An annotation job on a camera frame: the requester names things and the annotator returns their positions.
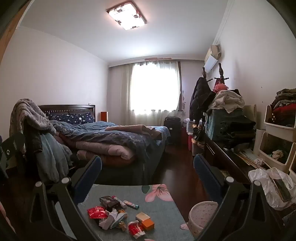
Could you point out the small crumpled pale cloth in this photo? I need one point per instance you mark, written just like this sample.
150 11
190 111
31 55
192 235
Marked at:
259 160

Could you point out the pink fluffy item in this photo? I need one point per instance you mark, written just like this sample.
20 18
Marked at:
219 87

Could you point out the wooden coat stand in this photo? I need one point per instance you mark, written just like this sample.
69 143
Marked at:
220 69
204 72

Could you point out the teal flower print mat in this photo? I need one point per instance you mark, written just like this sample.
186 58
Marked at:
129 192

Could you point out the wooden door frame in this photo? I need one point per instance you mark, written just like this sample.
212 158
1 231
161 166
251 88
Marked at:
9 27

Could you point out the red white wrapper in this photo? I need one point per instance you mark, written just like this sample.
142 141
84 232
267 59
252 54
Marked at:
134 229

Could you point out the black suitcase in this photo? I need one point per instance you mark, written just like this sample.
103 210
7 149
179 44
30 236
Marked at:
172 129

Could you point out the wall air conditioner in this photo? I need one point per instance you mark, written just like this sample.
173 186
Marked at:
212 58

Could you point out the red foil wrapper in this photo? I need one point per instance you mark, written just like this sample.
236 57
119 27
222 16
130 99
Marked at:
97 212

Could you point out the white window curtain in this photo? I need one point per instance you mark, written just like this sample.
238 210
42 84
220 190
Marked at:
153 90

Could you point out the navy star print pillow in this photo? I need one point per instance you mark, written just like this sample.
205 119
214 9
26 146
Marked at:
78 118

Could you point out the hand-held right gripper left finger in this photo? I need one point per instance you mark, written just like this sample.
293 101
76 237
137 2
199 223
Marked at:
89 178

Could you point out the white panel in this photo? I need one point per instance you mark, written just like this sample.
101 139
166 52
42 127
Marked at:
260 139

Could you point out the black hanging jacket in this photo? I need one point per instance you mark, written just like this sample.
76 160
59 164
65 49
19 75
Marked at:
198 99

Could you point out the white cloth pile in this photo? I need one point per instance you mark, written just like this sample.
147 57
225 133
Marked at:
229 98

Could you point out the white wet wipes packet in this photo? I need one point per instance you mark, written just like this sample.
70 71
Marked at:
115 217

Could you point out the dark wooden cabinet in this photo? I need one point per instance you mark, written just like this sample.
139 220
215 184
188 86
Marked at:
222 157

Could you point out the orange wooden nightstand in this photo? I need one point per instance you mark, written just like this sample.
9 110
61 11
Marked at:
104 115

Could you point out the clear plastic box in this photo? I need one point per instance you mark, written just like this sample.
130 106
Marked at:
189 125

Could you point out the blue duvet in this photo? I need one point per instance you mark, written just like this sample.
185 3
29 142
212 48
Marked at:
104 134

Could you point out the small red teal tube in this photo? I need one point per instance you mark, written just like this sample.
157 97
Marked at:
130 204

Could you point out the dark patterned box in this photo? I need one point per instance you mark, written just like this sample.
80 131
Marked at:
281 186

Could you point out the white tube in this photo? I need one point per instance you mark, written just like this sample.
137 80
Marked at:
119 200

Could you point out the pile of red brown clothes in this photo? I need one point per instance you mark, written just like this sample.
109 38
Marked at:
284 104

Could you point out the brown blanket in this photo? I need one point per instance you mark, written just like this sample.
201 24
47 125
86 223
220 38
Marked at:
131 128

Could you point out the red container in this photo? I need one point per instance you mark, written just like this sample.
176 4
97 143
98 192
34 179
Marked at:
190 142

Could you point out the white plastic bag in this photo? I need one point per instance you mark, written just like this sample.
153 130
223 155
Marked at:
261 183

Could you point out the square ceiling lamp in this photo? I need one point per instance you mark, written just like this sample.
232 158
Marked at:
126 15

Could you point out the black cardboard box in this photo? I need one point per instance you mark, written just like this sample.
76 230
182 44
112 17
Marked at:
109 201

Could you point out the beige small box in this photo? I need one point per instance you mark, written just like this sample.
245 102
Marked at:
142 216

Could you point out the brown paper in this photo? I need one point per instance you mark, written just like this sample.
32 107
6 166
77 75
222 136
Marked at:
122 226

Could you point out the dark wooden headboard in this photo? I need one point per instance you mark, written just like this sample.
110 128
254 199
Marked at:
69 108

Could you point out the stack of papers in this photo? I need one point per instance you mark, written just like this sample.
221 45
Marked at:
245 156

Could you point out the black handbag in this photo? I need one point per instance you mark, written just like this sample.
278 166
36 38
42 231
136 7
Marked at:
197 132

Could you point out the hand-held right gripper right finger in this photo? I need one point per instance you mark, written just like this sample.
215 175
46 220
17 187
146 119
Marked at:
207 177

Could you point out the light blue cloth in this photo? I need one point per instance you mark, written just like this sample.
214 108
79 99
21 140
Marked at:
50 157

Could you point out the pink quilt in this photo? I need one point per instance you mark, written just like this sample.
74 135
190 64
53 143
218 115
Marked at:
104 148

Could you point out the stack of dark folded clothes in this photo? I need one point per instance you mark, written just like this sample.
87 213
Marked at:
240 132

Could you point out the orange small box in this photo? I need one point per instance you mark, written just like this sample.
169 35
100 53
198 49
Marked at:
148 224

